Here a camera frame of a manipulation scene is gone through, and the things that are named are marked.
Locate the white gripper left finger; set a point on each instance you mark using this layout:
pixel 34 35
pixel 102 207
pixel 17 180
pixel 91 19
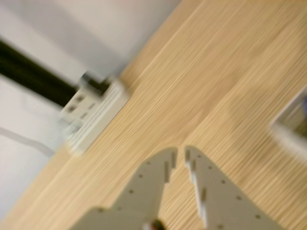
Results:
pixel 139 191

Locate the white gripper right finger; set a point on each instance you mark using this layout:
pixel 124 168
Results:
pixel 223 203

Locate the small white mesh-bottom crate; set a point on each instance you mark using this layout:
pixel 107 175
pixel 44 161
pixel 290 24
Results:
pixel 287 142

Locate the black corner clamp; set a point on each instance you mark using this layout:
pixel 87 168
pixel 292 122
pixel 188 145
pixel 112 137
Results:
pixel 96 84

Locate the white perforated mount plate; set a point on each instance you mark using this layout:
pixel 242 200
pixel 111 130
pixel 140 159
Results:
pixel 106 115

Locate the white post bracket with bolts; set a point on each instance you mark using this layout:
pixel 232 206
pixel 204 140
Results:
pixel 79 103

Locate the black aluminium extrusion post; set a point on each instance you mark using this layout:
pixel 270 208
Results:
pixel 28 69

